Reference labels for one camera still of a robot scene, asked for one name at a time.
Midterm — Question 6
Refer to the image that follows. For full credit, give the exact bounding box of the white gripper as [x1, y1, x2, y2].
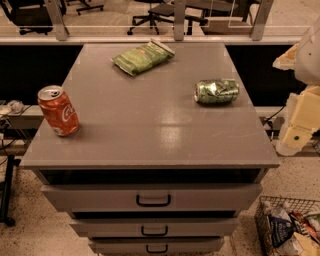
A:
[272, 17, 320, 156]

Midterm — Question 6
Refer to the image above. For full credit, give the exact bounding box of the crushed green soda can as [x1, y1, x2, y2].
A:
[194, 79, 239, 104]

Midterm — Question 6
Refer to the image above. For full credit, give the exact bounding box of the red coke can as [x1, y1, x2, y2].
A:
[38, 85, 79, 137]

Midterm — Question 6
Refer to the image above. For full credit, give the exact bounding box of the red snack bag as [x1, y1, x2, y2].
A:
[289, 211, 317, 238]

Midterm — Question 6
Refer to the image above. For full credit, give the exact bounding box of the dark blue snack bag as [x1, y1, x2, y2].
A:
[269, 207, 294, 247]

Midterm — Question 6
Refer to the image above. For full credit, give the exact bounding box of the grey drawer cabinet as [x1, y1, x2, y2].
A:
[22, 43, 278, 256]

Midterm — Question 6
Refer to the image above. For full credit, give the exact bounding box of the green chip bag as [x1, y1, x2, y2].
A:
[111, 40, 175, 76]

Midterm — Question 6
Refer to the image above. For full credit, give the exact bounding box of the yellow snack bag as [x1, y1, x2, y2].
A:
[294, 233, 320, 256]

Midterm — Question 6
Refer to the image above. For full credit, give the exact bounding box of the black office chair centre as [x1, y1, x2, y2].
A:
[127, 0, 208, 41]

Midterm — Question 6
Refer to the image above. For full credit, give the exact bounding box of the black office chair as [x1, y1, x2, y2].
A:
[127, 0, 208, 41]
[0, 0, 53, 35]

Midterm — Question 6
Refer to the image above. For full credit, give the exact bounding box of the black office chair left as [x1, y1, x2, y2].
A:
[0, 0, 53, 35]

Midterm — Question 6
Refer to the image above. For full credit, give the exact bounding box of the black cable right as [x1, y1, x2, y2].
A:
[261, 105, 287, 141]

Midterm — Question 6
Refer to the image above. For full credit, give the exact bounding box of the wire basket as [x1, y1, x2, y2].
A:
[255, 196, 320, 256]

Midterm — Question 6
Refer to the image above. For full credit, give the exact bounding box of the top drawer black handle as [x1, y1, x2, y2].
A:
[136, 195, 171, 207]

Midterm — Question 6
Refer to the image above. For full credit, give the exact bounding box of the drawer black handle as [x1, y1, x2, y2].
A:
[140, 226, 169, 237]
[145, 245, 168, 254]
[136, 195, 171, 207]

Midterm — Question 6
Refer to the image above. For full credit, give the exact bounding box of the middle drawer black handle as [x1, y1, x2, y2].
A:
[140, 226, 169, 237]

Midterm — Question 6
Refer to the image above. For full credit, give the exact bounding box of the bottom drawer black handle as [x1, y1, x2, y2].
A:
[145, 245, 168, 254]

